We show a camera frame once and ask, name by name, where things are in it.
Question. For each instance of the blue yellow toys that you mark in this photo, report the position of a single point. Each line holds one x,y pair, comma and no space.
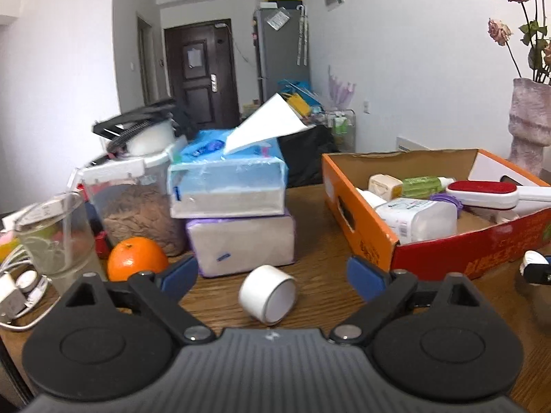
301,97

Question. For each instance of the purple bottle cap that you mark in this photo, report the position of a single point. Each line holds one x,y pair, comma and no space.
452,204

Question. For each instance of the orange fruit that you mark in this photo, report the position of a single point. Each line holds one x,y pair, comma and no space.
137,260

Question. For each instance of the grey interior door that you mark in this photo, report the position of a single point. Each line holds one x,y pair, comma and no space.
148,60

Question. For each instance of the white tissue pack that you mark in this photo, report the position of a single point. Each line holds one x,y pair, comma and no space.
241,243

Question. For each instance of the black bag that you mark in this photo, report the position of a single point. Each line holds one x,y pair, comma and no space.
305,155

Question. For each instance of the clear plastic bag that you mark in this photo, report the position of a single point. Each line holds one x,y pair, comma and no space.
277,19

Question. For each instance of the white radiator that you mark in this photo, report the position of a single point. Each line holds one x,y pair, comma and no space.
413,144

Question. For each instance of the blue tissue pack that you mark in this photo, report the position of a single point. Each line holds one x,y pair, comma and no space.
228,185

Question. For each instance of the green spray bottle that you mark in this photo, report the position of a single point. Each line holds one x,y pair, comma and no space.
424,186

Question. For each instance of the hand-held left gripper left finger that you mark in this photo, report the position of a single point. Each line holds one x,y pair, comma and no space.
183,276

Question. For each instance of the white yellow charger plug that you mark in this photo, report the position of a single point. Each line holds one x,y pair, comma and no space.
384,186

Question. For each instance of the clear glass cup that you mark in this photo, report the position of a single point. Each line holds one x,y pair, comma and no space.
60,241

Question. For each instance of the dried pink roses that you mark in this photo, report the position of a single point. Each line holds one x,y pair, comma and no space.
533,21

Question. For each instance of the white spray bottle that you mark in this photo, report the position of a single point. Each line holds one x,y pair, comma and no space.
371,198

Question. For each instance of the pink ceramic vase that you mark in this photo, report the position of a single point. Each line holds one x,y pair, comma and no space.
531,124

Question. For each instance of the clear food container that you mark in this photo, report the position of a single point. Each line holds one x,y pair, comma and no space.
133,206

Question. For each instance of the dark brown door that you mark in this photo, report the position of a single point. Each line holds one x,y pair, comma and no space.
200,77

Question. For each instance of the black plastic gadget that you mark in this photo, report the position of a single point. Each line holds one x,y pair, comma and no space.
129,120

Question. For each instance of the white bowl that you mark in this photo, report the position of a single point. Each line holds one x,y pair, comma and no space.
153,140

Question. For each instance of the trolley cart with bottles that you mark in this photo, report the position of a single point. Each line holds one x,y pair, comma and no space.
342,129

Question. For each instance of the grey refrigerator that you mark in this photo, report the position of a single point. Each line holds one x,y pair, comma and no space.
280,60

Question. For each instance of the white tape roll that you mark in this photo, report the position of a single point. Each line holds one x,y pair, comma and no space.
267,294

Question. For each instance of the white pill container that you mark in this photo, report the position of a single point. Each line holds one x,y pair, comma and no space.
417,221

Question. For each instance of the white folded umbrella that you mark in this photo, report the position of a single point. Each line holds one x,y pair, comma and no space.
303,34

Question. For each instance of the red cardboard box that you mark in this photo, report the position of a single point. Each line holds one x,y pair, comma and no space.
430,249

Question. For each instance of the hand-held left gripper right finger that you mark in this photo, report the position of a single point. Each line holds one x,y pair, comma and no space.
366,277

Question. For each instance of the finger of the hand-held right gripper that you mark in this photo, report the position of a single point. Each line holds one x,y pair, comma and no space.
540,275

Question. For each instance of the red white lint brush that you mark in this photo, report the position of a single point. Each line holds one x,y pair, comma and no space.
482,193

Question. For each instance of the purple dried grass bunch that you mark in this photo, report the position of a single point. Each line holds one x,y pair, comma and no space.
342,88

